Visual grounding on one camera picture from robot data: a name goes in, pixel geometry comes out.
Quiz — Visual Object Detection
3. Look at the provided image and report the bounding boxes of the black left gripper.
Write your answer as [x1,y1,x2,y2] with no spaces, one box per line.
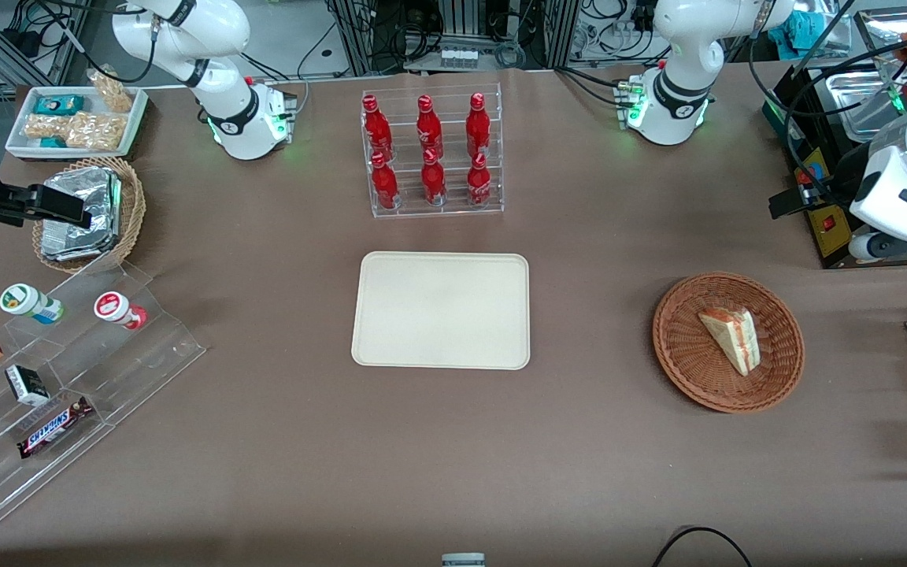
[768,146,878,221]

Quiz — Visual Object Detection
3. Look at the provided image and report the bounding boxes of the triangle sandwich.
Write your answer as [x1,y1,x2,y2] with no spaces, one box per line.
[697,306,761,377]

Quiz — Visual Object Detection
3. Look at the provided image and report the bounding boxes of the white rectangular snack tray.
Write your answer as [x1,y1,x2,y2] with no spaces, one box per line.
[5,85,150,161]

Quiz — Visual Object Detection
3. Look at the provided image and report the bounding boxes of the light wicker basket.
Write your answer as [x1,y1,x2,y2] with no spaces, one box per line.
[31,156,147,275]

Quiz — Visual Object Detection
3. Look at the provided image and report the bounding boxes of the brown round wicker basket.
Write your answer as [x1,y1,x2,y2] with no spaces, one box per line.
[652,272,806,415]

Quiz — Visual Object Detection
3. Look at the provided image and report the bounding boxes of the beige rectangular tray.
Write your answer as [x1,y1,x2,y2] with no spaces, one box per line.
[350,250,531,371]

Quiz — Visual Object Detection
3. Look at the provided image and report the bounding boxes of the silver foil wrapped packages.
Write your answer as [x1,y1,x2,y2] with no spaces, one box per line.
[39,166,123,263]

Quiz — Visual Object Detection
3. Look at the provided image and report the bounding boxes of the black food warmer cabinet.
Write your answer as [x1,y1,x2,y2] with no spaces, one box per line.
[761,8,907,271]

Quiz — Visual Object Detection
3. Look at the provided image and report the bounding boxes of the clear bag of peanuts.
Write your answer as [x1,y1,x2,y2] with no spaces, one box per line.
[87,69,135,114]
[24,113,70,142]
[65,112,126,152]

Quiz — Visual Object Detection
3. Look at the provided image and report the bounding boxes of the green lid yoghurt cup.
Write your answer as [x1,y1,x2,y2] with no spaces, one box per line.
[0,283,65,326]

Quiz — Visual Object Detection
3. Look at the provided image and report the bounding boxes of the steel food pan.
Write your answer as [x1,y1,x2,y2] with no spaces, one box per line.
[824,69,907,144]

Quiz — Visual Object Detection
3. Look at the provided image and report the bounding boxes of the red lid yoghurt cup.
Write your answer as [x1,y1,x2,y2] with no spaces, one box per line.
[93,291,149,332]

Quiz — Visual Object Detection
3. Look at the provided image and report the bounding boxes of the teal cloth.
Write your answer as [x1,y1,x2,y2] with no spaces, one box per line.
[776,9,853,54]

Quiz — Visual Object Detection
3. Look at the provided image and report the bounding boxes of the small black white box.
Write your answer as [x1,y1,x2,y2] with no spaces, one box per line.
[4,364,51,408]

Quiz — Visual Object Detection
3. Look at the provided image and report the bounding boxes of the clear acrylic step shelf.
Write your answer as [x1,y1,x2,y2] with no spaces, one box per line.
[0,260,208,537]

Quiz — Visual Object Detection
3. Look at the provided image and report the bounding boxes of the brown Snickers bar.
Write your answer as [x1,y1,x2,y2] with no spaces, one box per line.
[16,395,95,461]

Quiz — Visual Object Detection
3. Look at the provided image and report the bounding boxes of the red cola bottle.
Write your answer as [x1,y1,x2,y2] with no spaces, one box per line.
[465,92,493,158]
[416,94,444,158]
[362,94,394,160]
[466,152,493,208]
[420,148,448,208]
[370,152,400,211]

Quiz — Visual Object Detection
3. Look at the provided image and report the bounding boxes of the clear acrylic bottle rack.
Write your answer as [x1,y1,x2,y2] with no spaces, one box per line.
[360,82,505,221]

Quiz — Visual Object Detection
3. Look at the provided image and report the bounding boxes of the black cable loop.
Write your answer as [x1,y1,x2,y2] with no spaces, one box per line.
[651,525,754,567]

